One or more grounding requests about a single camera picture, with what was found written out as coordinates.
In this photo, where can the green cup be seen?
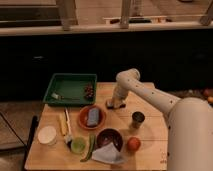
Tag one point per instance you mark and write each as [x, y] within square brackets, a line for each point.
[78, 145]

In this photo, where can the green bean pod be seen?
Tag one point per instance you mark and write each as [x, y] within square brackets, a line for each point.
[92, 139]

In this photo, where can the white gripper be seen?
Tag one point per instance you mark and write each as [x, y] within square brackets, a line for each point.
[119, 95]

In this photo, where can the orange plate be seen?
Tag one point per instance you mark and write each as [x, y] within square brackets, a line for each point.
[83, 116]

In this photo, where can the small brush in tray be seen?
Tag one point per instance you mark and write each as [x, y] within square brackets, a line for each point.
[60, 97]

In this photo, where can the red tomato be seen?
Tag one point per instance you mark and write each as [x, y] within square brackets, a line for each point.
[133, 144]

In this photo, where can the yellow corn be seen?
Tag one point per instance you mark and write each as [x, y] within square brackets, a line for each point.
[62, 120]

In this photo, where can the white round container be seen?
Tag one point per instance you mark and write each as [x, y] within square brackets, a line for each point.
[47, 135]

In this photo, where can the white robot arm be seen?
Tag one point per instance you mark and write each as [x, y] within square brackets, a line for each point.
[189, 121]

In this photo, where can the metal cup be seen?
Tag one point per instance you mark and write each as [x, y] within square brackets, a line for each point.
[137, 119]

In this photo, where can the grey sponge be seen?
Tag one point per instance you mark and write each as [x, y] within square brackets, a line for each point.
[93, 117]

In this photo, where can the grey cloth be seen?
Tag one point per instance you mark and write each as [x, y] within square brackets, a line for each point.
[108, 154]

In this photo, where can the green plastic tray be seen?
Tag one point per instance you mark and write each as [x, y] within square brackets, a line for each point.
[70, 85]

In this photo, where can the red grapes bunch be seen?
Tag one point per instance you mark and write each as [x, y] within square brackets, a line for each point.
[89, 92]

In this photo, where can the black chair frame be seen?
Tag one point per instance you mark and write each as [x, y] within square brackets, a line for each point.
[26, 146]

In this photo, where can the dark brown bowl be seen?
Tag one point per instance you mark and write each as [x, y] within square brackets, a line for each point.
[109, 135]

